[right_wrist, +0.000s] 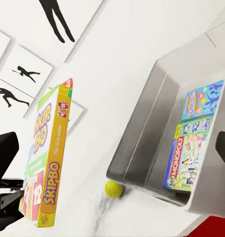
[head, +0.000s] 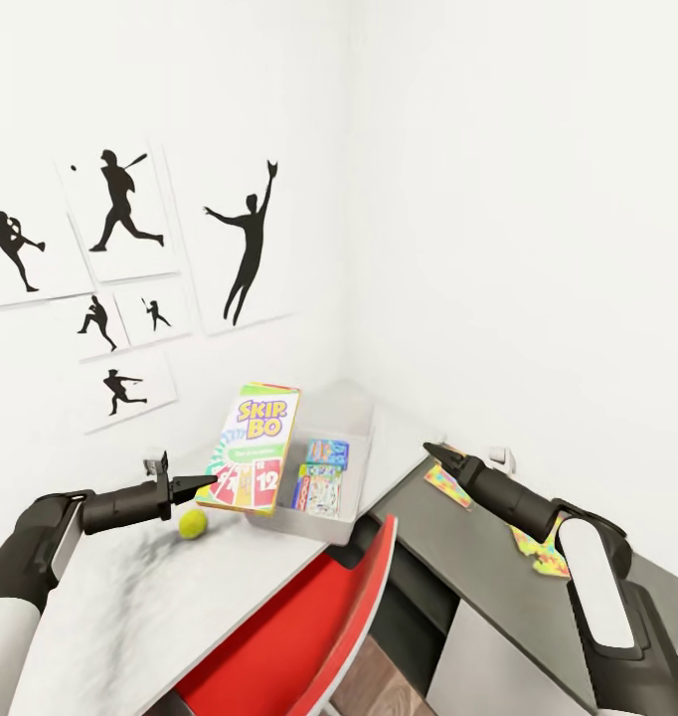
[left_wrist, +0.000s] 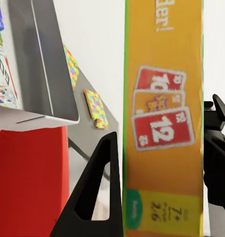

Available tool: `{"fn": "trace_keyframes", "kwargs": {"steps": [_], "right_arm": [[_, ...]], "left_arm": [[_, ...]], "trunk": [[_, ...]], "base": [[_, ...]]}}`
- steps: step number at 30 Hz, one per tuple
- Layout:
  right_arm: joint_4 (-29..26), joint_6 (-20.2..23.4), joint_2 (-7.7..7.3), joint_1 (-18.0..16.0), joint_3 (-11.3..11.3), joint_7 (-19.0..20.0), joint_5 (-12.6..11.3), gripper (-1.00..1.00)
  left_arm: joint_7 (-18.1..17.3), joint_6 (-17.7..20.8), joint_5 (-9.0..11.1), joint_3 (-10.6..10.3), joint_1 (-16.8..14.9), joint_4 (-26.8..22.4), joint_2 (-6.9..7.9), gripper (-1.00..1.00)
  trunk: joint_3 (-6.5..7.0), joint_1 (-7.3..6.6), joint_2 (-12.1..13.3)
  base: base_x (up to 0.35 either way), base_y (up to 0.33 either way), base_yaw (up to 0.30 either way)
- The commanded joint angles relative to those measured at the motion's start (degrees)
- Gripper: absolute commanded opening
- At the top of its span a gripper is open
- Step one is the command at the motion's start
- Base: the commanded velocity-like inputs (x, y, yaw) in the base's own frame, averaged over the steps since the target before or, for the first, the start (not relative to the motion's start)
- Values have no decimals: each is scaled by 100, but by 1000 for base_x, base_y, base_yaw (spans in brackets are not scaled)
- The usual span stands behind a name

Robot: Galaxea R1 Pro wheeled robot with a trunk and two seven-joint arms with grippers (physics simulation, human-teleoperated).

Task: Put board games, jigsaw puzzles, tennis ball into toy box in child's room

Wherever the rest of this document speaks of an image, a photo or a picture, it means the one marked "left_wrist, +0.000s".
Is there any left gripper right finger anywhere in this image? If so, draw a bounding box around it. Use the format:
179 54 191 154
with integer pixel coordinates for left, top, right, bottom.
204 133 225 209

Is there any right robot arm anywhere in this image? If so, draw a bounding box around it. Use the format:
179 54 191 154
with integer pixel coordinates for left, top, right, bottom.
204 95 225 237

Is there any jigsaw puzzle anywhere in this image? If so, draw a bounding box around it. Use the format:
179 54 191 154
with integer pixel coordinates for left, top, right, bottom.
84 89 109 128
63 43 79 87

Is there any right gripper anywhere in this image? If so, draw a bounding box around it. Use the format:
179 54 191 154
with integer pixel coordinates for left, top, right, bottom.
204 95 225 138

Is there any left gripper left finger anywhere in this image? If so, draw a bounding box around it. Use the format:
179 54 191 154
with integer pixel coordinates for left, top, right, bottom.
49 131 124 237

